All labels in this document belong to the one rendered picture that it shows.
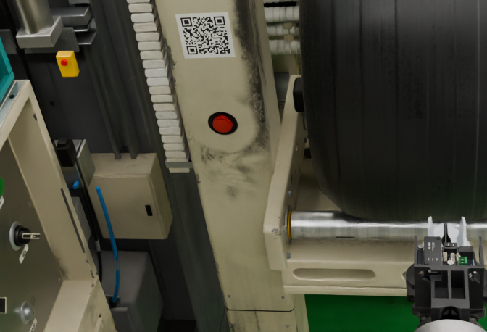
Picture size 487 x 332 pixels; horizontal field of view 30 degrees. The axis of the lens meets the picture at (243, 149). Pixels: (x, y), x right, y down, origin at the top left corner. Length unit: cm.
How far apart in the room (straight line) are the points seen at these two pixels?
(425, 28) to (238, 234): 61
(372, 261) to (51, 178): 50
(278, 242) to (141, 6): 40
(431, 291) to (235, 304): 78
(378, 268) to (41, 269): 51
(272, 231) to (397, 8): 44
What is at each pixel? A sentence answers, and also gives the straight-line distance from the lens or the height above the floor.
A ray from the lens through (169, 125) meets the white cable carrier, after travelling 142.
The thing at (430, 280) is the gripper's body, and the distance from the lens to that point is 96.
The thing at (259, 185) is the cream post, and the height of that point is 93.
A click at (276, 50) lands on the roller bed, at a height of 92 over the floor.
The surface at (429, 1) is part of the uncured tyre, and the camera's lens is 108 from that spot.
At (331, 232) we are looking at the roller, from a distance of 140.
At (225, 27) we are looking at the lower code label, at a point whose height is 123.
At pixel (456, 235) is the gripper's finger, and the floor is 112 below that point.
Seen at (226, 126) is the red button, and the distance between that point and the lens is 138.
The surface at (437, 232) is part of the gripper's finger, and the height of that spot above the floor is 112.
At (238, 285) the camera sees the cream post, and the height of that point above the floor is 69.
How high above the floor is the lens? 191
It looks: 40 degrees down
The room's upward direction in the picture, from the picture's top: 10 degrees counter-clockwise
